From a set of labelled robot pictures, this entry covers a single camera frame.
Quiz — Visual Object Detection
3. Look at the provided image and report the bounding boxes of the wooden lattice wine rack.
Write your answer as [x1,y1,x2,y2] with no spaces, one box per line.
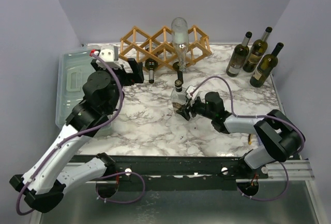
[118,25,212,70]

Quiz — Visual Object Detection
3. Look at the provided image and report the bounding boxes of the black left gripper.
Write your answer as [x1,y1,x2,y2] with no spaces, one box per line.
[93,58,144,112]

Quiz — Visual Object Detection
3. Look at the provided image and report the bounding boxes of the green wine bottle brown label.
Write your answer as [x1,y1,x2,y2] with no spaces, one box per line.
[145,42,158,84]

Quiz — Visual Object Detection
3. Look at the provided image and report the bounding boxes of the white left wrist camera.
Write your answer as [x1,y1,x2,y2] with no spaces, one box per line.
[90,44,122,69]

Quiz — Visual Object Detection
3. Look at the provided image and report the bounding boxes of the green bottle silver neck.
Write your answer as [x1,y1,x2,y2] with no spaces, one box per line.
[226,32,252,77]

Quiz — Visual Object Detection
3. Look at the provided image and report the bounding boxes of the green bottle front right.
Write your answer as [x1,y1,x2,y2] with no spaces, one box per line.
[250,42,284,87]

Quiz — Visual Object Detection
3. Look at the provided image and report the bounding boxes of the tall green bottle rear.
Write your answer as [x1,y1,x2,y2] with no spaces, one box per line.
[243,26,273,72]

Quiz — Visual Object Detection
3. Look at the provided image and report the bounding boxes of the clear round glass bottle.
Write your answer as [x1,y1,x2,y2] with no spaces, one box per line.
[171,17,189,71]

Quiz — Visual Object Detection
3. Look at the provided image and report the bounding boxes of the green bottle in rack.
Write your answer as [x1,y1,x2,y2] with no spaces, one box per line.
[172,62,184,86]

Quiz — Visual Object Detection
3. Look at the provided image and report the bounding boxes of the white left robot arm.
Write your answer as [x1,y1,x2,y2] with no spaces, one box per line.
[9,56,144,216]

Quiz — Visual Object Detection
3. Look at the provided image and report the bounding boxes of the yellow handled pliers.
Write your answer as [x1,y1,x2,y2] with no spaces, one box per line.
[248,134,262,145]

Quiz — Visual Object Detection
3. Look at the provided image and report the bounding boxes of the translucent plastic storage box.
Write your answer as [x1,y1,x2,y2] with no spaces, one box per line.
[55,44,118,128]

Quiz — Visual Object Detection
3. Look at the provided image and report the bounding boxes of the clear square glass bottle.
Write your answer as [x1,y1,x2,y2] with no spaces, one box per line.
[171,79,187,116]

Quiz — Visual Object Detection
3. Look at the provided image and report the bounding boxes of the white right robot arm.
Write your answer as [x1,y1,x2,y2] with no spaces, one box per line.
[174,92,305,178]

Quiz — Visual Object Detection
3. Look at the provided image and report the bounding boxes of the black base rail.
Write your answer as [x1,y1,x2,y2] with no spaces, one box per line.
[96,153,268,191]

